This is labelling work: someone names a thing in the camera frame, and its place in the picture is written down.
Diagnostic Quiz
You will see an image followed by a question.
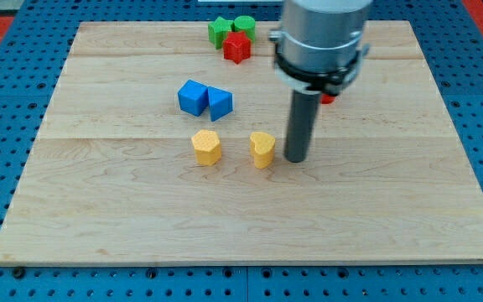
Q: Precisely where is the blue triangle block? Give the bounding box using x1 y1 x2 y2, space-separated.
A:
208 86 233 122

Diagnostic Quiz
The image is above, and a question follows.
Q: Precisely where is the yellow hexagon block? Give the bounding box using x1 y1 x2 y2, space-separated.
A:
191 129 222 166

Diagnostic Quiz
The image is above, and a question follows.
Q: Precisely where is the green cylinder block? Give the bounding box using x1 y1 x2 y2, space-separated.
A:
233 15 256 42

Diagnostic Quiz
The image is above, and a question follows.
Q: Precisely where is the red star block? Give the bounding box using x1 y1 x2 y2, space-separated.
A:
222 31 252 64

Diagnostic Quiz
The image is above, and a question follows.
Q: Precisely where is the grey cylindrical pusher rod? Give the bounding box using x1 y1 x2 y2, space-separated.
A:
283 91 320 163

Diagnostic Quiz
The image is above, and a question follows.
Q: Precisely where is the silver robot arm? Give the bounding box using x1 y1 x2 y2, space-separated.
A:
268 0 372 96

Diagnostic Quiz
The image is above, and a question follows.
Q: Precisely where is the blue cube block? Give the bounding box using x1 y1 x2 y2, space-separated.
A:
177 80 209 117

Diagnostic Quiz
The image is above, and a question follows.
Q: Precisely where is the yellow heart block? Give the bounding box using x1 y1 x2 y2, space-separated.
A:
250 132 276 169

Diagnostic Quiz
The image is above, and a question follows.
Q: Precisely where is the wooden board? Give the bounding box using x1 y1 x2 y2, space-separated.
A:
0 21 483 267

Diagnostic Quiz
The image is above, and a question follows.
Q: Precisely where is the red block behind arm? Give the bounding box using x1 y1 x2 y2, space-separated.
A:
320 94 336 105

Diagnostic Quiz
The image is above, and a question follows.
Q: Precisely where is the green star block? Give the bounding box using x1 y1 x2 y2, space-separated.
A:
207 16 234 49

